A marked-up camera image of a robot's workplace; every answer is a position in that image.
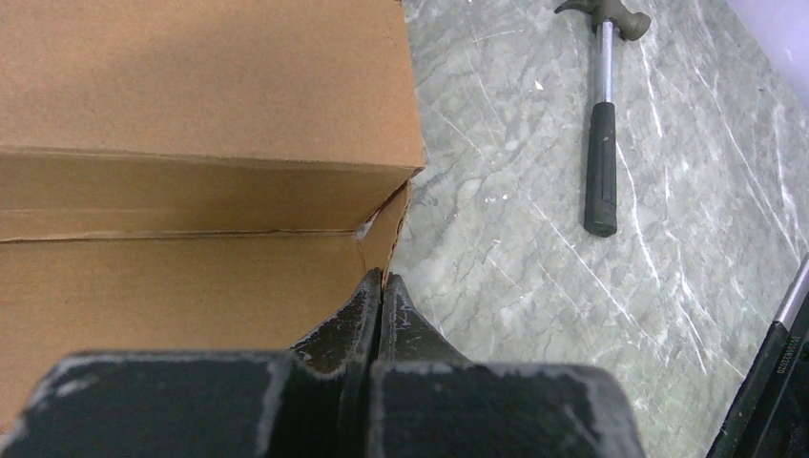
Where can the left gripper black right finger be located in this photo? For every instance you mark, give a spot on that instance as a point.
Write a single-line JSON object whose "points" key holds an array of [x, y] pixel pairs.
{"points": [[428, 400]]}

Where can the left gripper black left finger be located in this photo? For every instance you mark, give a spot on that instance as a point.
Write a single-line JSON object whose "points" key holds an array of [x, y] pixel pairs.
{"points": [[302, 401]]}

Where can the brown cardboard box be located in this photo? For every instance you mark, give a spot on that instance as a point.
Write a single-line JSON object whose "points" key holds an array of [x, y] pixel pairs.
{"points": [[203, 175]]}

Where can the black handled claw hammer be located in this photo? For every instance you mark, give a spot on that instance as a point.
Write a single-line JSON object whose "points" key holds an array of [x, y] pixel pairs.
{"points": [[609, 19]]}

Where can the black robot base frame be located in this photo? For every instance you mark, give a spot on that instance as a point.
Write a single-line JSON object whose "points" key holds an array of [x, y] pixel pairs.
{"points": [[769, 415]]}

